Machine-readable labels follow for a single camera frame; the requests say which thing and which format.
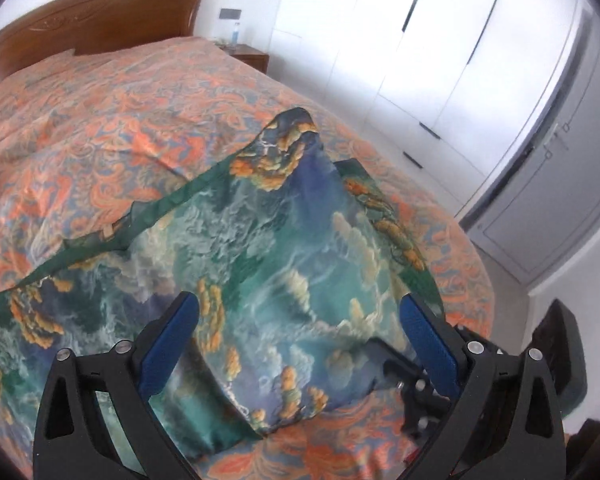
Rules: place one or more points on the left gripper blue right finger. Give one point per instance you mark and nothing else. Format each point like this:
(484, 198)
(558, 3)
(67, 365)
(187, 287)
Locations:
(503, 421)

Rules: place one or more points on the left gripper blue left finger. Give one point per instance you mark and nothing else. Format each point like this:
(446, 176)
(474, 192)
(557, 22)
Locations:
(71, 439)

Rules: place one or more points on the green landscape print padded jacket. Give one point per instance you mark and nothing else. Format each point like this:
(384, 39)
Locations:
(296, 262)

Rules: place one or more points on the grey bedroom door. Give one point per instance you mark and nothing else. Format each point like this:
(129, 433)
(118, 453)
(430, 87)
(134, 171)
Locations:
(546, 205)

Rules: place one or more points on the orange floral bed cover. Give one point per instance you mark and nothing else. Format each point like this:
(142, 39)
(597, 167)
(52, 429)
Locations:
(85, 137)

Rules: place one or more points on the brown wooden nightstand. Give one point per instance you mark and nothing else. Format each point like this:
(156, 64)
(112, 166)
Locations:
(251, 56)

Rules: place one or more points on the clear plastic water bottle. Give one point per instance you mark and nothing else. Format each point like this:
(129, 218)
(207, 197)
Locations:
(234, 37)

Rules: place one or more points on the brown wooden headboard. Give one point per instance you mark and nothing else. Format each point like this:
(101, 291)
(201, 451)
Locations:
(92, 27)

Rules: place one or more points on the white wardrobe with black handles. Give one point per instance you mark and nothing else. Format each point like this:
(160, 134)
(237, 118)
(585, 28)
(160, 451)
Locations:
(447, 89)

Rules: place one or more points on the grey wall switch panel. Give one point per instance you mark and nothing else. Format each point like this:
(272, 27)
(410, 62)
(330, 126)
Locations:
(229, 14)

